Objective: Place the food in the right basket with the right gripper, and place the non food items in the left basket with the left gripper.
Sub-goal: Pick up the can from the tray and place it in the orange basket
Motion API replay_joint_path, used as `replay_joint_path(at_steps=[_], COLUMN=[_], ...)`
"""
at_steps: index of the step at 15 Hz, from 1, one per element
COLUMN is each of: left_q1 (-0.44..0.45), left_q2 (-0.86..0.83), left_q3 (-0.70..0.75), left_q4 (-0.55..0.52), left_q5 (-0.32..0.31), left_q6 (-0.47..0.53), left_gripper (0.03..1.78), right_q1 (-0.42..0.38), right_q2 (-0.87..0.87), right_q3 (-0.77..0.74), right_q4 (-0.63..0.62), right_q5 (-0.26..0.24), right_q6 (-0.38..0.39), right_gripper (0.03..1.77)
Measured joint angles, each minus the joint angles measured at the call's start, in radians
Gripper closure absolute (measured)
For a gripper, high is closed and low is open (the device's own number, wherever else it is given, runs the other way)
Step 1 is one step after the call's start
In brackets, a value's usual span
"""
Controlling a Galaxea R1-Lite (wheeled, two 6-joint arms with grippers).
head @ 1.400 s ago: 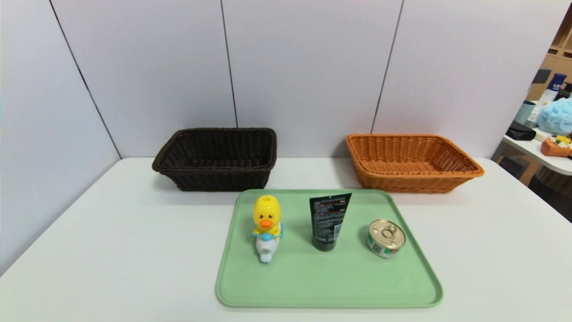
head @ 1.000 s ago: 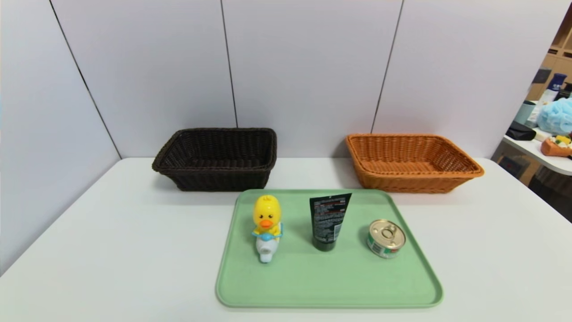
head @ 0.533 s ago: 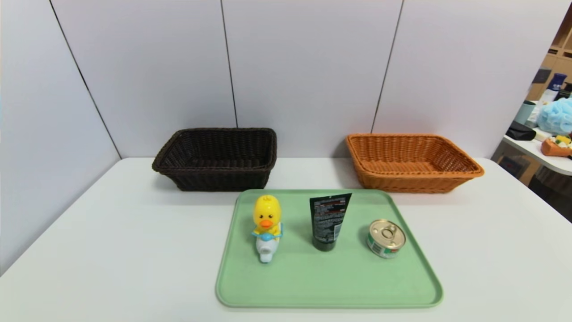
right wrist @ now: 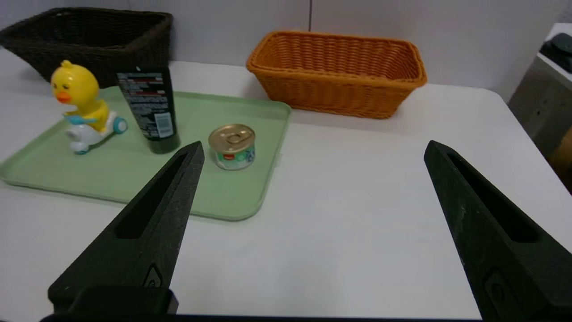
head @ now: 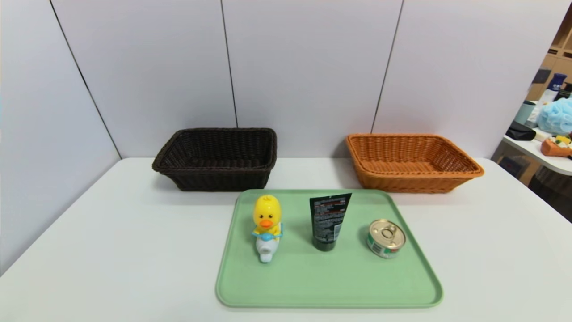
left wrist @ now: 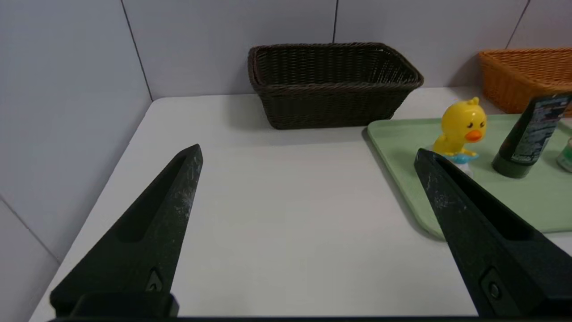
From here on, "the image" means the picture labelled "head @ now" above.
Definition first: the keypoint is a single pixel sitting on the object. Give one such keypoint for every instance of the yellow duck toy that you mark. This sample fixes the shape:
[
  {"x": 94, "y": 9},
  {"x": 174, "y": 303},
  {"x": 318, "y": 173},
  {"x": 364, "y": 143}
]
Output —
[{"x": 267, "y": 214}]

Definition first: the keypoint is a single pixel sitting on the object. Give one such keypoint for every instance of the black cosmetic tube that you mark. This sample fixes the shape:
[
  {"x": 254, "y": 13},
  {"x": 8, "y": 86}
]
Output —
[{"x": 328, "y": 219}]

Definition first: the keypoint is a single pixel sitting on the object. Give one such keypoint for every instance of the tin can with pull tab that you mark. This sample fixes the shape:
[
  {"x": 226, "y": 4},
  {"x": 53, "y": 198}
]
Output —
[{"x": 386, "y": 235}]

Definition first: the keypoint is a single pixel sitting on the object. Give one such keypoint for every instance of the dark brown wicker basket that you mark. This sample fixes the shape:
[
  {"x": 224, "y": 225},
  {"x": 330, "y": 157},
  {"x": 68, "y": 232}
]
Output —
[{"x": 214, "y": 179}]

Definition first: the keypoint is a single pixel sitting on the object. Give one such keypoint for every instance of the orange wicker basket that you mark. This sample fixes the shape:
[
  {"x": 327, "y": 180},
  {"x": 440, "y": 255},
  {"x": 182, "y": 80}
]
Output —
[{"x": 402, "y": 181}]

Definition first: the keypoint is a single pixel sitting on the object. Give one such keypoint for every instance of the orange bowl with toy food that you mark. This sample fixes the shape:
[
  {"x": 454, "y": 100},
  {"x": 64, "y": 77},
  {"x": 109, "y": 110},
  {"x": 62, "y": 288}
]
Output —
[{"x": 554, "y": 147}]

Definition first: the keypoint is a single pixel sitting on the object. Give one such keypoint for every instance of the green plastic tray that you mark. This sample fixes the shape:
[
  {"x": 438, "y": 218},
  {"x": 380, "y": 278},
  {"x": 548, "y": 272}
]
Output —
[{"x": 321, "y": 281}]

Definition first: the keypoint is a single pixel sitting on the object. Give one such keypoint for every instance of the black pouch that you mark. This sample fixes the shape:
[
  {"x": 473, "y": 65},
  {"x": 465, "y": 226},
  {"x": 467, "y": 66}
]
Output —
[{"x": 520, "y": 132}]

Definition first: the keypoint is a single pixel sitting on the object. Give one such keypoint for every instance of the teal cup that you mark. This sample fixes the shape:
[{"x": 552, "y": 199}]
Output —
[{"x": 523, "y": 112}]

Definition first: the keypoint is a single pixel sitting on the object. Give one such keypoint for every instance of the white side table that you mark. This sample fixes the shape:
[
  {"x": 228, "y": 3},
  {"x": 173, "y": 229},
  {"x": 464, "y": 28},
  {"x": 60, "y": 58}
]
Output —
[{"x": 536, "y": 152}]

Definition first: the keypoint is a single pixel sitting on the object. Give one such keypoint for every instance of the blue bath pouf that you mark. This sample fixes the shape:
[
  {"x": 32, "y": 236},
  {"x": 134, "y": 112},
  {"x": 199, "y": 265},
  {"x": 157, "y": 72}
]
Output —
[{"x": 556, "y": 116}]

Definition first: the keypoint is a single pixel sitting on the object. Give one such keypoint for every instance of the blue and white bottle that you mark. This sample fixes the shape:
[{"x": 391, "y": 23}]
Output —
[{"x": 555, "y": 85}]

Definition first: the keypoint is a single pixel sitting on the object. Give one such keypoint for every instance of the wooden shelf unit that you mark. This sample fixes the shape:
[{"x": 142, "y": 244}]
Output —
[{"x": 561, "y": 58}]

